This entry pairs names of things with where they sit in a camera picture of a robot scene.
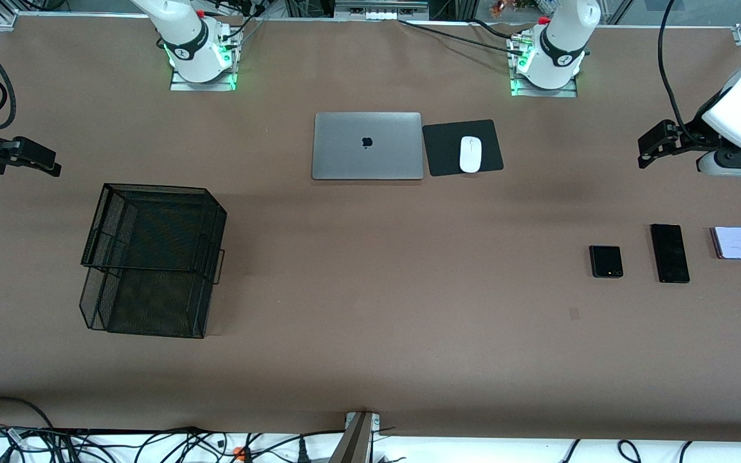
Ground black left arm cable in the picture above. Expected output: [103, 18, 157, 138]
[658, 0, 706, 146]

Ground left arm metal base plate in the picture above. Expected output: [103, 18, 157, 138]
[510, 35, 579, 98]

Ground black flip phone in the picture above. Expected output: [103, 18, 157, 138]
[589, 244, 624, 279]

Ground lilac flip phone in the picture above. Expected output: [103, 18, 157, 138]
[709, 226, 741, 260]

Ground silver closed laptop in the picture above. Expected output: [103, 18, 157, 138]
[311, 112, 424, 181]

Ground black slab smartphone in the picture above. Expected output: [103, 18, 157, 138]
[650, 223, 691, 284]

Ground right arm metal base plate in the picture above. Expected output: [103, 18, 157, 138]
[170, 26, 238, 92]

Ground white power strip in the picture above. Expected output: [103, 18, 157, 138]
[335, 1, 429, 20]

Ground black mouse pad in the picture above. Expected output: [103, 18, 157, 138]
[422, 119, 505, 177]

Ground thick grey floor cable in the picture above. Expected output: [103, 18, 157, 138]
[0, 396, 56, 430]

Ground black cable across table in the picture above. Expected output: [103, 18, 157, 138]
[398, 18, 526, 53]

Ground white computer mouse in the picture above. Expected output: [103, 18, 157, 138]
[459, 136, 483, 174]

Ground metal bracket at table edge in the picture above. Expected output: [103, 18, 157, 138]
[329, 412, 381, 463]

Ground black mesh two-tier tray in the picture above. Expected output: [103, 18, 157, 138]
[79, 183, 228, 340]

